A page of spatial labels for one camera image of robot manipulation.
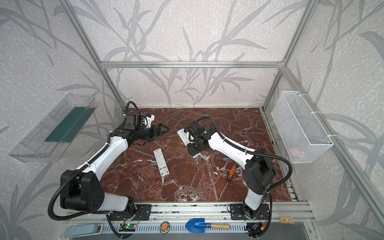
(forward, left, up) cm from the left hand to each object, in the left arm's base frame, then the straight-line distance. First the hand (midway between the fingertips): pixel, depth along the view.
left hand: (166, 128), depth 83 cm
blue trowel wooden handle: (-44, -18, -19) cm, 51 cm away
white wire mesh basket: (-15, -62, +15) cm, 66 cm away
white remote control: (-9, -12, +4) cm, 16 cm away
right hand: (-6, -15, -8) cm, 18 cm away
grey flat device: (-46, +33, -14) cm, 58 cm away
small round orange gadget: (-44, -3, -18) cm, 48 cm away
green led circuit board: (-44, +16, -21) cm, 52 cm away
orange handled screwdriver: (-19, -37, -17) cm, 45 cm away
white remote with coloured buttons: (-16, +3, -18) cm, 24 cm away
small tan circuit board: (-41, -60, -17) cm, 75 cm away
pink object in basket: (-15, -67, +1) cm, 68 cm away
